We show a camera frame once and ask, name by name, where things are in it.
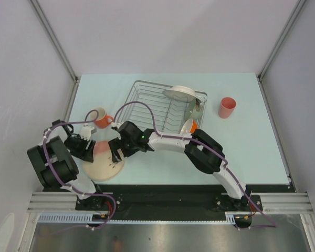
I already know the pink plastic cup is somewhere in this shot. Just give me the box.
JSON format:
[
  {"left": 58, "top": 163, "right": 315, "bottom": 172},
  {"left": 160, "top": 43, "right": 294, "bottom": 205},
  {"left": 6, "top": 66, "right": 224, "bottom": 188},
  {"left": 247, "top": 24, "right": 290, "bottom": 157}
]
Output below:
[{"left": 218, "top": 97, "right": 237, "bottom": 119}]

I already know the orange mug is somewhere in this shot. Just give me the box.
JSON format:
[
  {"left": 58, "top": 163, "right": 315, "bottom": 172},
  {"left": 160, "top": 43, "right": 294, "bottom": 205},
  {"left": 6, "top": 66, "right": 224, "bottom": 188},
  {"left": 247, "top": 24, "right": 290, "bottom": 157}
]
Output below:
[{"left": 90, "top": 107, "right": 114, "bottom": 129}]

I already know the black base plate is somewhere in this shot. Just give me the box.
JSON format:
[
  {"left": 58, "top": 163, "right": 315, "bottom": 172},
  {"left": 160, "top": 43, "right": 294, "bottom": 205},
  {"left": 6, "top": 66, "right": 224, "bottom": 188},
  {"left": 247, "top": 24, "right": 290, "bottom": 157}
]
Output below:
[{"left": 43, "top": 183, "right": 263, "bottom": 229}]

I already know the metal wire dish rack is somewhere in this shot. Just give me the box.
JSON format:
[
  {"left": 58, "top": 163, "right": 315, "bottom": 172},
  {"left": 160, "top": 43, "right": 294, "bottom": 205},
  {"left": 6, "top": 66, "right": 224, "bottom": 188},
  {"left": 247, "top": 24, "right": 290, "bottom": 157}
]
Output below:
[{"left": 115, "top": 80, "right": 208, "bottom": 134}]

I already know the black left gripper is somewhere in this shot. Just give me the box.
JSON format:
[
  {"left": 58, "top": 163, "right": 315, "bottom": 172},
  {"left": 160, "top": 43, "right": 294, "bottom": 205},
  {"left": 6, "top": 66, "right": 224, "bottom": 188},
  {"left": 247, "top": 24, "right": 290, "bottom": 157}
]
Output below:
[{"left": 64, "top": 134, "right": 96, "bottom": 163}]

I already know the white fluted plate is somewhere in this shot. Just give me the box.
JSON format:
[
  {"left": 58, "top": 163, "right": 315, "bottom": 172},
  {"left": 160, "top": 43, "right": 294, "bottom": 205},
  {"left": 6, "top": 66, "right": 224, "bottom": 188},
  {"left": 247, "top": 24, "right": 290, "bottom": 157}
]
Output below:
[{"left": 162, "top": 86, "right": 195, "bottom": 99}]

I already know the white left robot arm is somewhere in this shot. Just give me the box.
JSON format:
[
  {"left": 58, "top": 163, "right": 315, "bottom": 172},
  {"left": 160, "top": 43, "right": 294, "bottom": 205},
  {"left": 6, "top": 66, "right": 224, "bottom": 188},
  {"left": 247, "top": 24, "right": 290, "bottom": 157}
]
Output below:
[{"left": 27, "top": 120, "right": 106, "bottom": 210}]

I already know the orange bowl white inside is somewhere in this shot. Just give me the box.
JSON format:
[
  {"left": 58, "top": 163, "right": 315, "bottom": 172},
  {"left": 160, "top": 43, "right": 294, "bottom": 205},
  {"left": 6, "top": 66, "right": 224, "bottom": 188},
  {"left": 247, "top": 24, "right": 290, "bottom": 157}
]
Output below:
[{"left": 180, "top": 118, "right": 198, "bottom": 134}]

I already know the white slotted cable duct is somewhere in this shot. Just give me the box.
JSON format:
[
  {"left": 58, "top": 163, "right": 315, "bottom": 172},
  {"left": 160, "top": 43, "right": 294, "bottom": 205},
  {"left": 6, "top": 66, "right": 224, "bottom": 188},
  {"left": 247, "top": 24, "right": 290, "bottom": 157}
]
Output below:
[{"left": 38, "top": 213, "right": 111, "bottom": 223}]

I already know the green floral ceramic bowl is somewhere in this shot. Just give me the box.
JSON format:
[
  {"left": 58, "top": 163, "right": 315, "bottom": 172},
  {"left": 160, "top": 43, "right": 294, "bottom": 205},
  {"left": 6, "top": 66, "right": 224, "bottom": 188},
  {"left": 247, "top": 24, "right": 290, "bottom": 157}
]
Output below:
[{"left": 185, "top": 99, "right": 203, "bottom": 120}]

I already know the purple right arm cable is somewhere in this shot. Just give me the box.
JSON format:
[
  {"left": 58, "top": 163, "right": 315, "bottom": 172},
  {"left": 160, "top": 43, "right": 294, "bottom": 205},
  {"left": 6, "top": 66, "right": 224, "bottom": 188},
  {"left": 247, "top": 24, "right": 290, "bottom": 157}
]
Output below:
[{"left": 112, "top": 102, "right": 278, "bottom": 229}]

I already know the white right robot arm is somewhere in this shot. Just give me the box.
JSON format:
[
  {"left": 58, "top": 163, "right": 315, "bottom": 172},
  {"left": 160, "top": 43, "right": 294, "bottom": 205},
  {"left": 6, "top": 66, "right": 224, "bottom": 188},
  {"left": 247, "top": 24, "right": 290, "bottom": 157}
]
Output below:
[{"left": 108, "top": 121, "right": 251, "bottom": 211}]

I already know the pink beige leaf plate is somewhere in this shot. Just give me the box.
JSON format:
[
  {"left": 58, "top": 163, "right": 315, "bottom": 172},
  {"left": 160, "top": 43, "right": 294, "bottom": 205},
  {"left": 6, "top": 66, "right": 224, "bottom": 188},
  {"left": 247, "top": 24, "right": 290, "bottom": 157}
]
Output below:
[{"left": 82, "top": 141, "right": 125, "bottom": 182}]

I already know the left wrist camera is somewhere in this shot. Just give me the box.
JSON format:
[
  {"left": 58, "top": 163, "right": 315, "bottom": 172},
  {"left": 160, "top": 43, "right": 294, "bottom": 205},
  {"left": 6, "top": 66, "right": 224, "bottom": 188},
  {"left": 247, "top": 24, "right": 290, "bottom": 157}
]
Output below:
[{"left": 79, "top": 125, "right": 97, "bottom": 141}]

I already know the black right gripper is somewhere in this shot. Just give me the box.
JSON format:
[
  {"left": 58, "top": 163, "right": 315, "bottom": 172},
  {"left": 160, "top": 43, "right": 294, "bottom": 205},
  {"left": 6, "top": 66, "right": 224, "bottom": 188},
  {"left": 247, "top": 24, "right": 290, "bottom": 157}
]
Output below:
[{"left": 109, "top": 136, "right": 140, "bottom": 164}]

